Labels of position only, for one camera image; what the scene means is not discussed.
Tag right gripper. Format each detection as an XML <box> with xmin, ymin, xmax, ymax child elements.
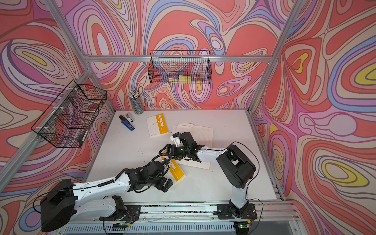
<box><xmin>159</xmin><ymin>144</ymin><xmax>190</xmax><ymax>160</ymax></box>

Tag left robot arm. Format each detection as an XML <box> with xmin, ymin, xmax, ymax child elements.
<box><xmin>38</xmin><ymin>154</ymin><xmax>173</xmax><ymax>233</ymax></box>

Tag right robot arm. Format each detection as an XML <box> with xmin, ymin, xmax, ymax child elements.
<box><xmin>159</xmin><ymin>132</ymin><xmax>257</xmax><ymax>220</ymax></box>

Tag mesh pencil cup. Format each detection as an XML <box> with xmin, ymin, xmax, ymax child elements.
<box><xmin>128</xmin><ymin>91</ymin><xmax>145</xmax><ymax>115</ymax></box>

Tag small white eraser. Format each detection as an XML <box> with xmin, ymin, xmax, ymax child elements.
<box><xmin>125</xmin><ymin>113</ymin><xmax>134</xmax><ymax>123</ymax></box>

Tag blue stapler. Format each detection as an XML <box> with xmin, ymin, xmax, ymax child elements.
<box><xmin>119</xmin><ymin>115</ymin><xmax>135</xmax><ymax>131</ymax></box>

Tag yellow sticky notes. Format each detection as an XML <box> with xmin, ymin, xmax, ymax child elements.
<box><xmin>168</xmin><ymin>75</ymin><xmax>192</xmax><ymax>84</ymax></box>

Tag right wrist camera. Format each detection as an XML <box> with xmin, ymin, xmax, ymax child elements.
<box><xmin>170</xmin><ymin>132</ymin><xmax>183</xmax><ymax>147</ymax></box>

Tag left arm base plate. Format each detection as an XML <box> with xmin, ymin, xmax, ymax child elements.
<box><xmin>118</xmin><ymin>205</ymin><xmax>141</xmax><ymax>222</ymax></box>

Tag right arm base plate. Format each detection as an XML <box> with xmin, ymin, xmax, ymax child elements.
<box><xmin>213</xmin><ymin>203</ymin><xmax>258</xmax><ymax>221</ymax></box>

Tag back wire basket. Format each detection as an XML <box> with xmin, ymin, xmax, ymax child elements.
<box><xmin>147</xmin><ymin>50</ymin><xmax>212</xmax><ymax>84</ymax></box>

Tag wire basket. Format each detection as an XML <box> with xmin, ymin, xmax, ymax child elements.
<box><xmin>147</xmin><ymin>50</ymin><xmax>212</xmax><ymax>84</ymax></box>
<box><xmin>31</xmin><ymin>80</ymin><xmax>108</xmax><ymax>148</ymax></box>

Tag left wire basket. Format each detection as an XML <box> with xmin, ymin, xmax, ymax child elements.
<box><xmin>31</xmin><ymin>80</ymin><xmax>108</xmax><ymax>148</ymax></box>

